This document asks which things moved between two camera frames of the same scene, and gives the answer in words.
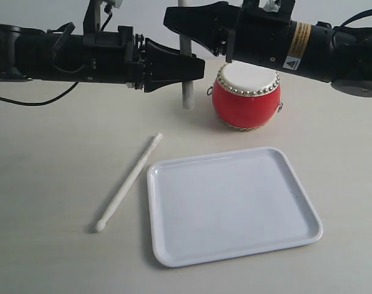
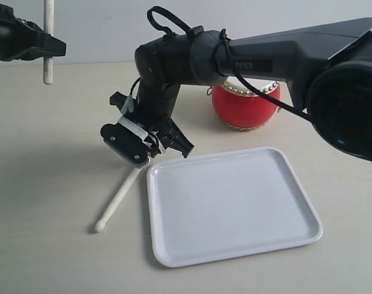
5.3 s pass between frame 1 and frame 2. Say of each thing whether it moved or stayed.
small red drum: stayed
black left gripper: moved
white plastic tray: stayed
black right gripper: moved
